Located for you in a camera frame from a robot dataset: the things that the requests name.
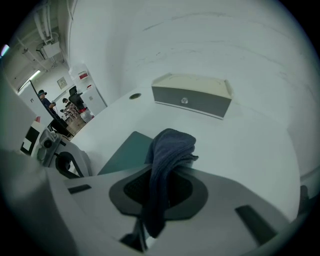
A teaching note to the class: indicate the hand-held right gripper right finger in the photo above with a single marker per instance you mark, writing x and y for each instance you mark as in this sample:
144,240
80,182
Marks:
225,195

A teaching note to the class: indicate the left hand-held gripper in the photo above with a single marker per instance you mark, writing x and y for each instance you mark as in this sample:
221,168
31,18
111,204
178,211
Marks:
32,140

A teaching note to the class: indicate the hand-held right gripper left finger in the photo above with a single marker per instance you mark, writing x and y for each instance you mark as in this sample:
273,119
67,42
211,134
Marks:
95,212

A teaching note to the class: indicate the grey-green mat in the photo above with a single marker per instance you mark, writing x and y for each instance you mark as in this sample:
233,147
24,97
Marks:
127,152

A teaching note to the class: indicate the dark blue cloth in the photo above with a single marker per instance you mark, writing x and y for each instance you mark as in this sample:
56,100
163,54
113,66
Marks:
170,150

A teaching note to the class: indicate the white cabinet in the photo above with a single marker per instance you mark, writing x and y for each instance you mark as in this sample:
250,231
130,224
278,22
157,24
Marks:
96,100

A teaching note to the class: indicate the black office chair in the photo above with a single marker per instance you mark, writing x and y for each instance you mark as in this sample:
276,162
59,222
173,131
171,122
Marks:
76,97

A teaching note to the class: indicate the ceiling light tube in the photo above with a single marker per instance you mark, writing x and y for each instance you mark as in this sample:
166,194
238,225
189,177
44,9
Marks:
31,78

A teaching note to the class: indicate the grey and cream box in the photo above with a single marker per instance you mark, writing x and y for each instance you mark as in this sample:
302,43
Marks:
192,100

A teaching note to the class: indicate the framed wall poster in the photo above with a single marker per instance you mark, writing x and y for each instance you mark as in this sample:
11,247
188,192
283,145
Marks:
62,83

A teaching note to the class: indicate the white ceiling duct unit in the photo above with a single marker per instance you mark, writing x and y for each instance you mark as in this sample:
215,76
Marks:
50,50

